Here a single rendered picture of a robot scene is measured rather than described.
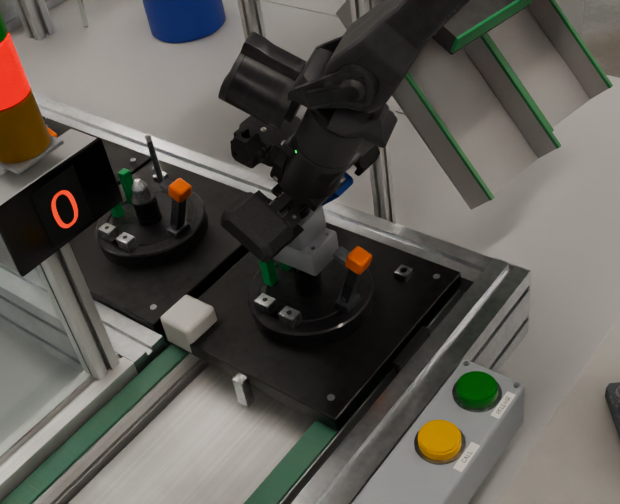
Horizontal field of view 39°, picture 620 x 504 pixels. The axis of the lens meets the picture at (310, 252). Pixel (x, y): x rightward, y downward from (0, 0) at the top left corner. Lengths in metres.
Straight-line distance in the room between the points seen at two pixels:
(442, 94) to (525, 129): 0.11
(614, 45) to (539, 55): 2.22
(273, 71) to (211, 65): 0.95
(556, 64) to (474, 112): 0.18
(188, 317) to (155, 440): 0.13
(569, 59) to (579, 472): 0.55
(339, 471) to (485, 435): 0.14
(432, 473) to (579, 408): 0.24
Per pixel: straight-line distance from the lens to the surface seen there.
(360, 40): 0.69
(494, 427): 0.85
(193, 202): 1.11
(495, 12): 0.99
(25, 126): 0.75
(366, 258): 0.86
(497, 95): 1.11
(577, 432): 0.98
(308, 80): 0.73
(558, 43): 1.22
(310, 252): 0.88
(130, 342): 1.01
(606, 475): 0.95
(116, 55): 1.82
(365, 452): 0.85
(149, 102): 1.62
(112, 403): 0.96
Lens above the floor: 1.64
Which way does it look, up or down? 41 degrees down
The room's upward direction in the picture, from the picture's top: 10 degrees counter-clockwise
